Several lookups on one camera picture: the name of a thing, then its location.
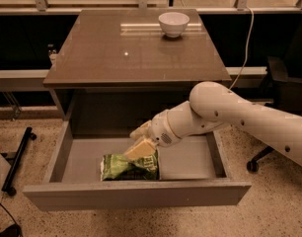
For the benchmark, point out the black office chair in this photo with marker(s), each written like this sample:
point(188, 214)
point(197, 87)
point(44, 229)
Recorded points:
point(281, 125)

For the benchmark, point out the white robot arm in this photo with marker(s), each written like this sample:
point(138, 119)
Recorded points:
point(209, 107)

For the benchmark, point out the open grey top drawer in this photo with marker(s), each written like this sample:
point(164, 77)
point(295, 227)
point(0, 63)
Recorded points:
point(193, 172)

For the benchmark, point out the black stand leg with casters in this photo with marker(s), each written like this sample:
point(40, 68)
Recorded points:
point(15, 161)

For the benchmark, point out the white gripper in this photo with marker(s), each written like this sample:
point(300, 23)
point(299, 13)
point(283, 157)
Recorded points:
point(160, 128)

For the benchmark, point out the green jalapeno chip bag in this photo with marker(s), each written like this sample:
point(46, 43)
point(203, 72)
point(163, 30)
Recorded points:
point(116, 167)

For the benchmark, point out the white ceramic bowl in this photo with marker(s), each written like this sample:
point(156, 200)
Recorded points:
point(173, 24)

